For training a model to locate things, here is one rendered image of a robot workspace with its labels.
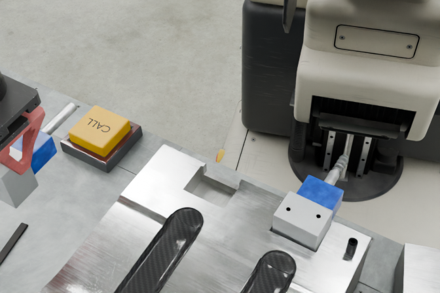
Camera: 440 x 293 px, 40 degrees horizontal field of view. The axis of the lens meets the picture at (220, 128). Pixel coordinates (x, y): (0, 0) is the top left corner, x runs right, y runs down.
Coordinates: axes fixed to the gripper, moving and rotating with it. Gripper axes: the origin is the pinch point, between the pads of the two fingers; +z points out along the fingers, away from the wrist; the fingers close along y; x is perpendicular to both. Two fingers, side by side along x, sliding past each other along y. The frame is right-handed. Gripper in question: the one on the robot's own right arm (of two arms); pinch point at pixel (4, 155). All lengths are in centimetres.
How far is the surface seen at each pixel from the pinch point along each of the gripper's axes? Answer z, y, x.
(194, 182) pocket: 7.6, 15.8, 11.4
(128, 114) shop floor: 97, -58, 78
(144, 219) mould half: 6.3, 14.2, 3.9
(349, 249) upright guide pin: 5.0, 34.8, 10.5
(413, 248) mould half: 9.5, 40.2, 16.8
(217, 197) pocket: 8.8, 18.7, 11.6
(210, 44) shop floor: 97, -53, 122
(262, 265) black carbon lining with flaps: 6.2, 27.9, 5.2
